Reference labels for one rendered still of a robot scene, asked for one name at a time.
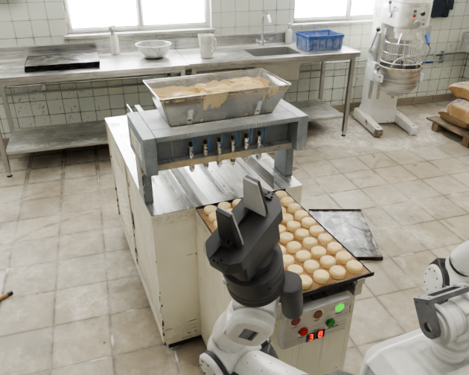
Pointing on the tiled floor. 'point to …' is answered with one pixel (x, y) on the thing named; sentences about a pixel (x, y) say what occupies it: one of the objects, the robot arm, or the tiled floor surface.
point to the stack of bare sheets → (349, 231)
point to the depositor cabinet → (171, 232)
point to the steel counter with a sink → (292, 56)
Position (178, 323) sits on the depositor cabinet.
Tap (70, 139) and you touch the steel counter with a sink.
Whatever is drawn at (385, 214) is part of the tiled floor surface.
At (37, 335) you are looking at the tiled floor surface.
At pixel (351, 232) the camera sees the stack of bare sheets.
